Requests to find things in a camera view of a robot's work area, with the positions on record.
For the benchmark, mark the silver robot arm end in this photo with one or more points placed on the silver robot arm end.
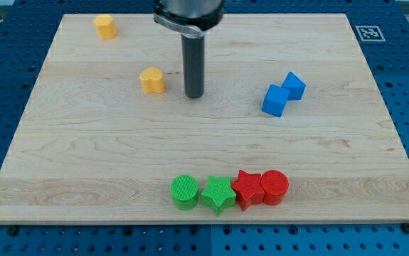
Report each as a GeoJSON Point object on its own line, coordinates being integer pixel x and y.
{"type": "Point", "coordinates": [191, 18]}

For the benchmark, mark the yellow heart block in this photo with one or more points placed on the yellow heart block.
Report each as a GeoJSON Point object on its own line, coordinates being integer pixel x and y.
{"type": "Point", "coordinates": [152, 80]}

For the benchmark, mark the yellow hexagon block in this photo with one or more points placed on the yellow hexagon block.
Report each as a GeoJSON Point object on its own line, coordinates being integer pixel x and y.
{"type": "Point", "coordinates": [105, 26]}

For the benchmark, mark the green cylinder block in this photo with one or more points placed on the green cylinder block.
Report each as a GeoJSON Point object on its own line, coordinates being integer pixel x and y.
{"type": "Point", "coordinates": [184, 192]}

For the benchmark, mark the green star block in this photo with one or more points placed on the green star block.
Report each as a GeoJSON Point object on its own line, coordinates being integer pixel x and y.
{"type": "Point", "coordinates": [218, 195]}

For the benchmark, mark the red star block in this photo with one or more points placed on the red star block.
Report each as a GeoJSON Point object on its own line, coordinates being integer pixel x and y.
{"type": "Point", "coordinates": [248, 189]}

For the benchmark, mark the blue cube block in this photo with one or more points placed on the blue cube block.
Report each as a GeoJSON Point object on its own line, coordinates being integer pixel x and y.
{"type": "Point", "coordinates": [275, 100]}

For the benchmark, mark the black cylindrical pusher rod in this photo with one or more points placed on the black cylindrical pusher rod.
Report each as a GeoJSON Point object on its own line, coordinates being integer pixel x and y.
{"type": "Point", "coordinates": [193, 66]}

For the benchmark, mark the wooden board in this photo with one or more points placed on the wooden board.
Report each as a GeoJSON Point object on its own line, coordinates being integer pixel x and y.
{"type": "Point", "coordinates": [93, 149]}

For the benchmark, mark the red cylinder block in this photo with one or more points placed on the red cylinder block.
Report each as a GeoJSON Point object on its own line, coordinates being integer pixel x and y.
{"type": "Point", "coordinates": [275, 185]}

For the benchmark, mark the blue triangle block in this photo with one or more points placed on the blue triangle block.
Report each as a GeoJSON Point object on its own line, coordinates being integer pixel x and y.
{"type": "Point", "coordinates": [295, 86]}

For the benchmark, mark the white fiducial marker tag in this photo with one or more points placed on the white fiducial marker tag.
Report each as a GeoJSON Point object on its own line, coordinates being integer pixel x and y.
{"type": "Point", "coordinates": [369, 33]}

